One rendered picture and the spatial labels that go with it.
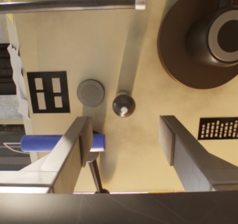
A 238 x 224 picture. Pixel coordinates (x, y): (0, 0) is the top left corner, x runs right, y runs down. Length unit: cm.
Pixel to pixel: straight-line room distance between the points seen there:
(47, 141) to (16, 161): 107
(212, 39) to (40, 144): 26
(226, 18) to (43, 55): 26
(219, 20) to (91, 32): 17
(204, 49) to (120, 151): 22
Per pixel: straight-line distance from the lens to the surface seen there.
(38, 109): 32
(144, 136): 31
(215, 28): 23
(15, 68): 37
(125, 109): 21
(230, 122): 36
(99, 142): 24
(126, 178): 36
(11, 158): 133
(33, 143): 27
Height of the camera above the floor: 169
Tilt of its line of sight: 1 degrees up
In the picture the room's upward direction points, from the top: 91 degrees counter-clockwise
